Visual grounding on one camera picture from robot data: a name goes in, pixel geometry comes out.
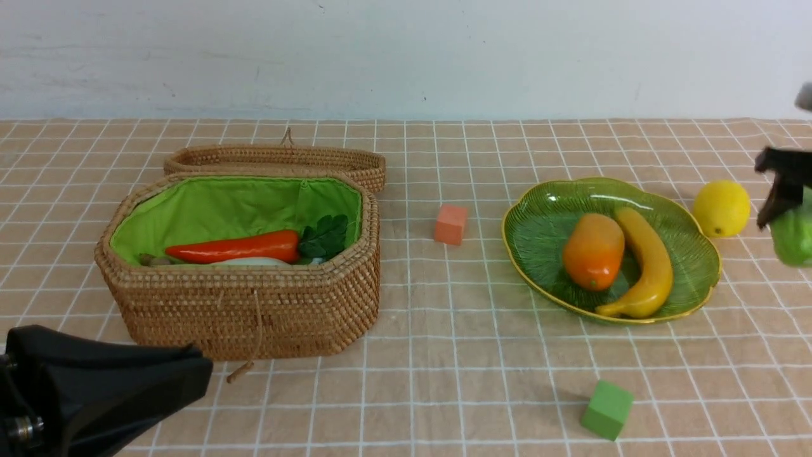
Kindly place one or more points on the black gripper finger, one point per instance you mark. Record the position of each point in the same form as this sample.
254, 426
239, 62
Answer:
792, 169

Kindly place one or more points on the green bitter gourd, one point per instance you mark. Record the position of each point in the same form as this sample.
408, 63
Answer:
791, 234

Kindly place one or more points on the yellow lemon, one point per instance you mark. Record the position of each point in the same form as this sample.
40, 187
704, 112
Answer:
722, 209

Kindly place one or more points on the yellow banana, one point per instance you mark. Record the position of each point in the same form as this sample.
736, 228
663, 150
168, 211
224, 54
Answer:
649, 294

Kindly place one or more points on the orange yellow mango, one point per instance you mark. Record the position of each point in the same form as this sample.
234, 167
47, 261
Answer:
594, 252

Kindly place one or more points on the orange carrot with green leaves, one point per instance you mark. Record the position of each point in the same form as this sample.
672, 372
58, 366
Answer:
323, 240

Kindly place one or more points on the white radish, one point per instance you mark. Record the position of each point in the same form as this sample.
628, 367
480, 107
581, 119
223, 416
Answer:
257, 260

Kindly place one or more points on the dark purple eggplant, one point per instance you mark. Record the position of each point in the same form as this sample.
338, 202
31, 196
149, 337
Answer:
149, 260

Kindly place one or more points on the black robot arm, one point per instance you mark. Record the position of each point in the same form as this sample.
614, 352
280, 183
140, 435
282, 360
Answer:
64, 394

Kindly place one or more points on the green glass leaf plate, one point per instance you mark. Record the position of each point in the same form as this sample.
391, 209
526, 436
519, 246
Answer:
536, 228

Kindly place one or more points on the beige checkered tablecloth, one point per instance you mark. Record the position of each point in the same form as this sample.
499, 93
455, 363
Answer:
465, 359

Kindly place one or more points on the green foam cube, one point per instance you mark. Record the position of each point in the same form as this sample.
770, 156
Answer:
608, 410

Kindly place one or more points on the orange foam cube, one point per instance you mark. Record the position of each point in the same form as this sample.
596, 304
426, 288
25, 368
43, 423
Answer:
450, 224

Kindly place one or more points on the woven wicker basket lid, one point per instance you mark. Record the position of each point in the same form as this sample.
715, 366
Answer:
364, 167

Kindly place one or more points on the woven wicker basket green lining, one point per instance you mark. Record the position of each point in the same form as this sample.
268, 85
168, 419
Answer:
244, 312

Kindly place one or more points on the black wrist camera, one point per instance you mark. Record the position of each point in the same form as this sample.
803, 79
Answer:
803, 100

